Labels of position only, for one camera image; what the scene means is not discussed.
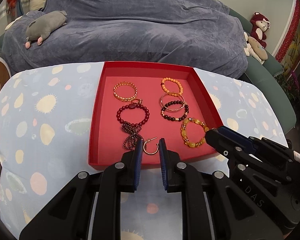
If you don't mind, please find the yellow green stone bracelet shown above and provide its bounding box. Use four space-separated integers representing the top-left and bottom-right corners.
180 116 210 149

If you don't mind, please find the rose gold hoop earring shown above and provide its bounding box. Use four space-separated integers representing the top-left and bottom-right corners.
143 137 159 155

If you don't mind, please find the small purple bead strand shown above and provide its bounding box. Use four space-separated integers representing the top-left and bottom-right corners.
121 121 144 150

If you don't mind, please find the dark bead bracelet gold accent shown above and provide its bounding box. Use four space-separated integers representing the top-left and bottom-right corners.
160 100 189 122

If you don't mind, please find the dark red bead bracelet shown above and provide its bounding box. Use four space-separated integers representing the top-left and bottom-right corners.
116 103 150 127

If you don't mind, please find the orange yellow bead bracelet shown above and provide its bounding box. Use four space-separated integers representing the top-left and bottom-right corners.
160 77 184 98

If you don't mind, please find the thin rose gold bangle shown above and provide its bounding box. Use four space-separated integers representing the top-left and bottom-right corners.
159 94 186 112

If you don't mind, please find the gold chain bracelet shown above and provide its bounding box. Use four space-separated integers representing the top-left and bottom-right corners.
113 80 138 103

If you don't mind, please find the red shallow cardboard tray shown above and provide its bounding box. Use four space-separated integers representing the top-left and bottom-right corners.
88 61 223 169

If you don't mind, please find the beige cushion plush toy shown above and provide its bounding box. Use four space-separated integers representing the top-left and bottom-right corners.
244 32 268 64

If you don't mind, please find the light blue patterned tablecloth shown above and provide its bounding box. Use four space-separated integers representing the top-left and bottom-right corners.
0 62 287 237

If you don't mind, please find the red monkey plush toy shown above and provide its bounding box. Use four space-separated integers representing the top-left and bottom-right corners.
250 12 270 48

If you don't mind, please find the blue grey bed blanket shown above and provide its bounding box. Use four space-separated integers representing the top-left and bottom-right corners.
1 0 248 78

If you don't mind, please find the grey mouse plush toy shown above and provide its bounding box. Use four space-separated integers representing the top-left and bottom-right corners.
25 10 67 49

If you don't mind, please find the red bow curtain tie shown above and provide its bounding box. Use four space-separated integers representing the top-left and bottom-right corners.
7 0 18 16

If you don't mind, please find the green bed frame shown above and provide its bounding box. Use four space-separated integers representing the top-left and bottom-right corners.
228 7 298 134

